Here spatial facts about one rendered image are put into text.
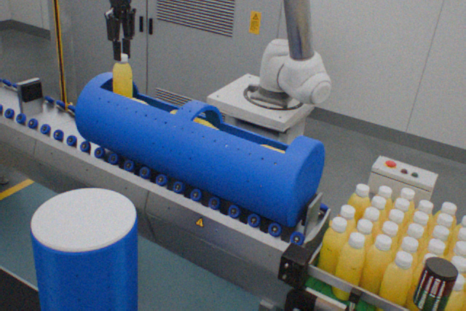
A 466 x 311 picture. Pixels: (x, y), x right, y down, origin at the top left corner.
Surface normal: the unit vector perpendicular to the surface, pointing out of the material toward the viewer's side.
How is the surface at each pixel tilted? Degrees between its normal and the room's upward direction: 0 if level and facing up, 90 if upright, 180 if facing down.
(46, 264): 90
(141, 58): 90
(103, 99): 45
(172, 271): 0
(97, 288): 90
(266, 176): 64
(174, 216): 70
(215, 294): 0
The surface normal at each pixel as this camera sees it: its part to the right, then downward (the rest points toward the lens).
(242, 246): -0.45, 0.03
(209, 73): -0.48, 0.36
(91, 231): 0.09, -0.89
